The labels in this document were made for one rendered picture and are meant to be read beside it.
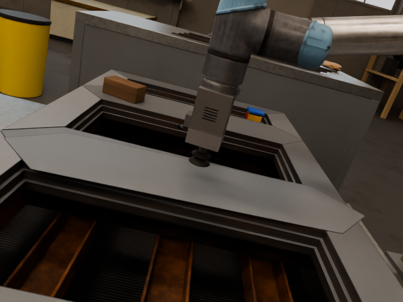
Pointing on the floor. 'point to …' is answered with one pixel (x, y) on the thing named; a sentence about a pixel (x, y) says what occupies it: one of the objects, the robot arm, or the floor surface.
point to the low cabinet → (56, 15)
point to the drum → (23, 53)
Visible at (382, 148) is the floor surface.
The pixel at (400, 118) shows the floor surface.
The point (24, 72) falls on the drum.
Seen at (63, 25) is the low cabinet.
